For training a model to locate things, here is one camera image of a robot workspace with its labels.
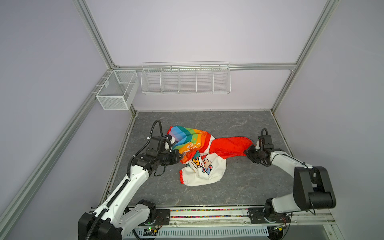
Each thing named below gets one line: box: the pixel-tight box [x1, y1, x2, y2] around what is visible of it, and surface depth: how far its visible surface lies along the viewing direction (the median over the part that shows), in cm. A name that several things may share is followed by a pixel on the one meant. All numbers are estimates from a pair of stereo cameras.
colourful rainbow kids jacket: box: [167, 126, 254, 187], surface depth 91 cm
